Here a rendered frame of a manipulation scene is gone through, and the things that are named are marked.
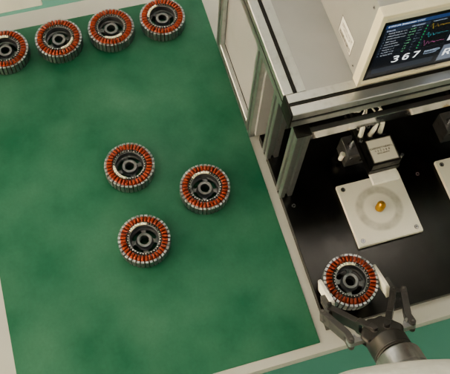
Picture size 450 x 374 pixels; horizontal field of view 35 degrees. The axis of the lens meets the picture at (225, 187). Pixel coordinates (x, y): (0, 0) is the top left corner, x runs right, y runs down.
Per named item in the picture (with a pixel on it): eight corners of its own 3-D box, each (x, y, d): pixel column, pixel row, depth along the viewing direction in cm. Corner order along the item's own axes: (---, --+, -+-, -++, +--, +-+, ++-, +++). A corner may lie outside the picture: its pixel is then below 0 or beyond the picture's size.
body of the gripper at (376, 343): (373, 376, 131) (353, 340, 138) (416, 363, 132) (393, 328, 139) (375, 349, 126) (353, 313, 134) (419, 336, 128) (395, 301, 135)
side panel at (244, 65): (261, 134, 168) (276, 54, 139) (249, 137, 168) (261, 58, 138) (227, 39, 179) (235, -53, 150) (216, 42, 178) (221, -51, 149)
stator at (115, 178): (131, 140, 166) (130, 132, 162) (165, 171, 163) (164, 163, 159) (95, 171, 162) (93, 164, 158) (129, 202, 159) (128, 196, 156)
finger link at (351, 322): (379, 339, 135) (375, 343, 135) (329, 314, 142) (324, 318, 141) (379, 325, 133) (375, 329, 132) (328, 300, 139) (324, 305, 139)
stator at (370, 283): (382, 303, 146) (387, 297, 143) (331, 317, 144) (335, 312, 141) (363, 252, 150) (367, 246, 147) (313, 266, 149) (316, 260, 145)
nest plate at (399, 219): (422, 231, 157) (423, 230, 156) (359, 248, 155) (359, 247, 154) (396, 173, 163) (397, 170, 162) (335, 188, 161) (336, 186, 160)
